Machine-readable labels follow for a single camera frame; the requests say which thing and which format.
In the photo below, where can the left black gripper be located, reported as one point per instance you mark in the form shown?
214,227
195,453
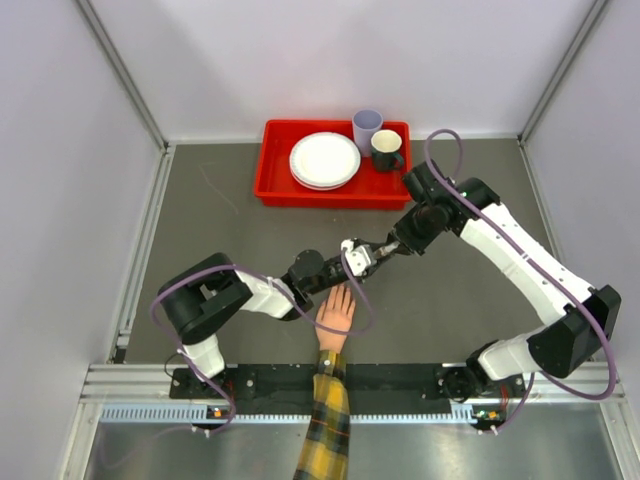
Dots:
360,242

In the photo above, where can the lavender plastic cup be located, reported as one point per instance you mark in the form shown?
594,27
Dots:
365,123

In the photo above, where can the white plate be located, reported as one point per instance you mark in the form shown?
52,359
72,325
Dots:
324,157
321,186

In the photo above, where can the glitter nail polish bottle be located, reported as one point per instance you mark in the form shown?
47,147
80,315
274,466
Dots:
387,249

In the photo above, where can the upper white plate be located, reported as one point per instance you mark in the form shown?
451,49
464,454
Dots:
324,157

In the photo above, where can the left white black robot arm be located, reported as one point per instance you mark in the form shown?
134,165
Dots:
200,301

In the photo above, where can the lower white plate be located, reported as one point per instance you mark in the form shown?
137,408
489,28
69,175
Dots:
321,186

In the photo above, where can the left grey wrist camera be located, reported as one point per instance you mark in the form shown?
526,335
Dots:
358,257

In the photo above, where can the red plastic tray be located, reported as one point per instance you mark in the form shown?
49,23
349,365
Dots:
369,189

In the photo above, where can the aluminium frame rail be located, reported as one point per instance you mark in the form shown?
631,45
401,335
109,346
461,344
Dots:
139,383

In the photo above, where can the mannequin hand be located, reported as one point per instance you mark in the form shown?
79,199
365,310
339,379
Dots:
334,319

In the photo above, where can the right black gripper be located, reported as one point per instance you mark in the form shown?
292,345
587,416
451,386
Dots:
402,232

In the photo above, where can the yellow plaid sleeve forearm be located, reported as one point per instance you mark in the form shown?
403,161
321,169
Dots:
325,450

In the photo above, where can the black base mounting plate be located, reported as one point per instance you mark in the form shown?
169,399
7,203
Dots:
359,388

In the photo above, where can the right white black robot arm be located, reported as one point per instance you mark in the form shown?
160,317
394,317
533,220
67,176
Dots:
576,317

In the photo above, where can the dark green mug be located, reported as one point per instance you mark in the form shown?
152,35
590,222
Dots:
385,151

